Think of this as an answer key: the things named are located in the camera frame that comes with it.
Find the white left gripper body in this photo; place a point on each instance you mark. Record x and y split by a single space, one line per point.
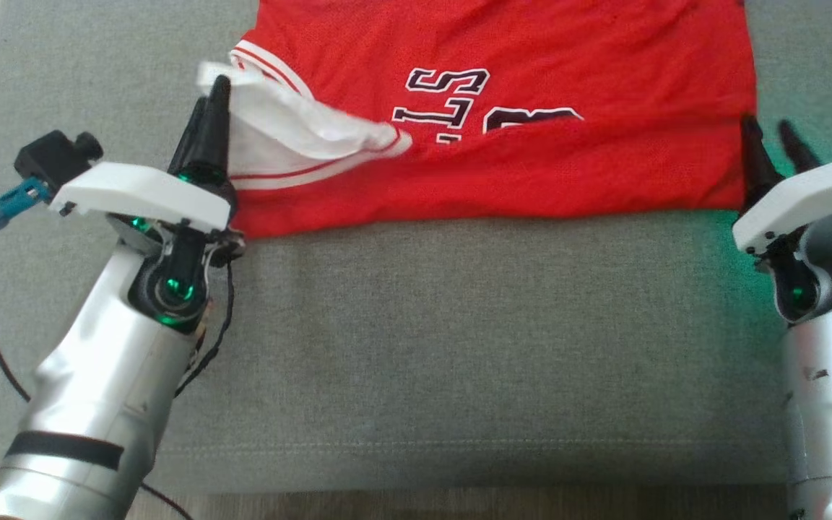
141 195

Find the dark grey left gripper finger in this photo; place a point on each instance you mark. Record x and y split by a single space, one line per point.
219 130
192 148

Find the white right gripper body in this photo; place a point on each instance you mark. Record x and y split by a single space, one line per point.
806 198

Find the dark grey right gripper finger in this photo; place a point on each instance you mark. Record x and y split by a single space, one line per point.
755 170
799 152

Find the red white printed jersey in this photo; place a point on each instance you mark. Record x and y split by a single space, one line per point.
568 166

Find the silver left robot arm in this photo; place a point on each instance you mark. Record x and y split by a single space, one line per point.
98 404

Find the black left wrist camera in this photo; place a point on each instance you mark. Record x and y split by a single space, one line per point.
55 155

